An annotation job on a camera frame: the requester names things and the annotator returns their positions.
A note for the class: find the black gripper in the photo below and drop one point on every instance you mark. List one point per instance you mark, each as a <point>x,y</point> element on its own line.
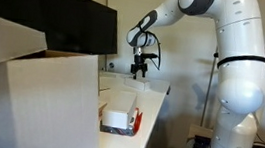
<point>139,62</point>

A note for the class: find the small plain white box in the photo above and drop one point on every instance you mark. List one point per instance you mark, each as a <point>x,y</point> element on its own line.
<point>137,84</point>

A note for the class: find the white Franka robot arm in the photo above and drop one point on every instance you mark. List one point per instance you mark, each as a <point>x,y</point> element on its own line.
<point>241,86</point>

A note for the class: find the flat red box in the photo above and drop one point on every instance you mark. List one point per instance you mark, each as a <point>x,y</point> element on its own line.
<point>138,120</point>

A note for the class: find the long white carton box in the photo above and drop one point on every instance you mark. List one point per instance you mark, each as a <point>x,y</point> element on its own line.
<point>117,117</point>

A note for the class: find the beige floor box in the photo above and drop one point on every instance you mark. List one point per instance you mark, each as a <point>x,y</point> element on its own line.
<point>200,130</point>

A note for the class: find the big white storage box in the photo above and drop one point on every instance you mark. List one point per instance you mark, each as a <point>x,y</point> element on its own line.
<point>51,108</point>

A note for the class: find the black power box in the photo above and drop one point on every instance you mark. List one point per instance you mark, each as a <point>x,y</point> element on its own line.
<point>202,145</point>

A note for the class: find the white storage box lid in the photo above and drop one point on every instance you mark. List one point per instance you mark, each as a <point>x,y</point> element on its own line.
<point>5,42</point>

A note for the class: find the thin grey stand pole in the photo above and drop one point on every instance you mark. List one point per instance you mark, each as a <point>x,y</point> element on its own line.
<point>207,92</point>

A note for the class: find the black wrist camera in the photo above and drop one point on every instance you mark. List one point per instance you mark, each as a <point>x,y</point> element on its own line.
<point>149,56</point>

